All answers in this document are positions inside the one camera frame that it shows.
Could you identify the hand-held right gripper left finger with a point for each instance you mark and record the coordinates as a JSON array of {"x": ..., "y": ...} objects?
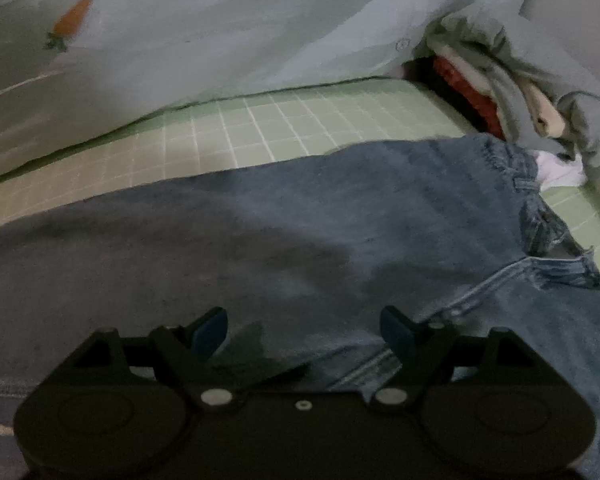
[{"x": 209, "y": 332}]

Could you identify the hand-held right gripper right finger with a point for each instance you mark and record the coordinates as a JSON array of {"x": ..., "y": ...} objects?
[{"x": 396, "y": 331}]

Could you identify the blue denim jeans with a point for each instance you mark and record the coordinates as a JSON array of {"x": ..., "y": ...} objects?
[{"x": 330, "y": 240}]

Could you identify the pile of folded clothes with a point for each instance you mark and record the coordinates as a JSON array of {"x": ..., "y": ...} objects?
[{"x": 545, "y": 85}]

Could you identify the green checked bed sheet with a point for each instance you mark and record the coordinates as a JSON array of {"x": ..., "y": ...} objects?
[{"x": 290, "y": 125}]

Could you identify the white cloth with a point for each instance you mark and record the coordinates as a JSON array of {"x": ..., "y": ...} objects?
[{"x": 560, "y": 170}]

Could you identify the red cloth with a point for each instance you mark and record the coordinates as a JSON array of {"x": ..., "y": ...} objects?
[{"x": 467, "y": 91}]

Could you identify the cream folded garment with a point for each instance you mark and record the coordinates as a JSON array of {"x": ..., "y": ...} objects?
[{"x": 542, "y": 110}]

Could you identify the pale carrot print quilt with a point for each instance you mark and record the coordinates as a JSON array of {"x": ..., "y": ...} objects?
[{"x": 190, "y": 35}]

